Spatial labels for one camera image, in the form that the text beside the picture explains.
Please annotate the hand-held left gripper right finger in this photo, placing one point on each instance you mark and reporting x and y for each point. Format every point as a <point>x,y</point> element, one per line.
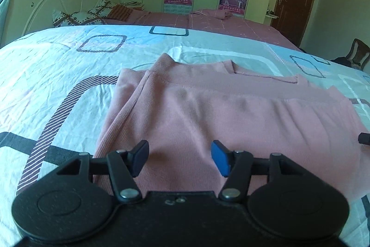
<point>219,160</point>

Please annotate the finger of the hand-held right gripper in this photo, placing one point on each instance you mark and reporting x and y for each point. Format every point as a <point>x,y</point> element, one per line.
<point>364,138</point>

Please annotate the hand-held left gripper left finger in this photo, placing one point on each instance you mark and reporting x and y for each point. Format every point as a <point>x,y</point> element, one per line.
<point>140,158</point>

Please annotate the pink sweatshirt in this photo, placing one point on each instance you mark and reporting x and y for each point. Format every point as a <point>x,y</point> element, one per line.
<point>225,119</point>

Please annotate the dark clothes on chair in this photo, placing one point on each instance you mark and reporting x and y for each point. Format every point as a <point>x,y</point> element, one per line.
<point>344,60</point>

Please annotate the wooden chair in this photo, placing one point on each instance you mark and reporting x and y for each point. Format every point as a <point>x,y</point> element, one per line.
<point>358,51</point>

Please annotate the patterned blue white bed sheet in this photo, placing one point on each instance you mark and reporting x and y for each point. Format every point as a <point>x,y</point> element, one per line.
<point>57,76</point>

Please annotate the pink bed sheet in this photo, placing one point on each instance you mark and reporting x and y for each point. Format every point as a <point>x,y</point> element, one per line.
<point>231,28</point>

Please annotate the folded pink cloth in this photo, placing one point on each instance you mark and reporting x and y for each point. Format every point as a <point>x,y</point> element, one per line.
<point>214,14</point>

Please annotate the brown striped cushion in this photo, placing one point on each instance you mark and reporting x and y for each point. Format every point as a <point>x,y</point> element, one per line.
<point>120,12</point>

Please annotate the white patterned pillow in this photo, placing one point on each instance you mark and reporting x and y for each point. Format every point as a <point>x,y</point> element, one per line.
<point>75,20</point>
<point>101,8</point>

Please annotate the stack of books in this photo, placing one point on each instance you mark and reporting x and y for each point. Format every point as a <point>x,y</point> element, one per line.
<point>133,4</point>

